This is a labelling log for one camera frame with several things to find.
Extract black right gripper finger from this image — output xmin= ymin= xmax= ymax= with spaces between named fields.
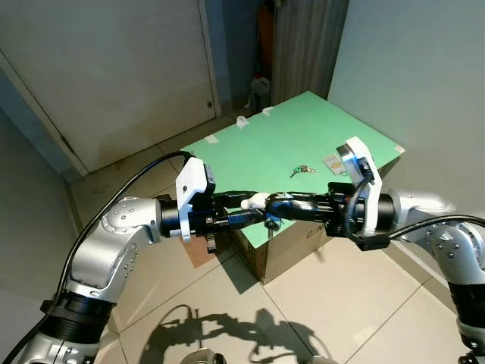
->
xmin=277 ymin=211 xmax=328 ymax=229
xmin=267 ymin=193 xmax=328 ymax=210

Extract white hook package card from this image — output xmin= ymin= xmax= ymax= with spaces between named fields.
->
xmin=321 ymin=153 xmax=343 ymax=170

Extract brown cardboard box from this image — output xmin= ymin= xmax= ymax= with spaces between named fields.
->
xmin=185 ymin=147 xmax=404 ymax=286

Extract light green table sheet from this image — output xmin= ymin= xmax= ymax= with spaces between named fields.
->
xmin=180 ymin=91 xmax=405 ymax=245

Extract robot left leg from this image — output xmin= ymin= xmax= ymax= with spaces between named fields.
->
xmin=177 ymin=348 xmax=229 ymax=364

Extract grey curtain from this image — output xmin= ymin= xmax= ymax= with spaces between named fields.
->
xmin=271 ymin=0 xmax=350 ymax=106

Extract white door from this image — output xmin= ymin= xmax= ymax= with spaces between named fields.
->
xmin=0 ymin=0 xmax=222 ymax=175

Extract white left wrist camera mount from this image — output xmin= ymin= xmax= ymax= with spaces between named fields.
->
xmin=176 ymin=156 xmax=217 ymax=243

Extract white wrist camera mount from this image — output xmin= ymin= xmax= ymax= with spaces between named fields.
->
xmin=335 ymin=136 xmax=381 ymax=237
xmin=176 ymin=156 xmax=217 ymax=243

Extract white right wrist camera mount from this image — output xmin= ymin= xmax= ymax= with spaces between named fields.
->
xmin=335 ymin=136 xmax=381 ymax=237

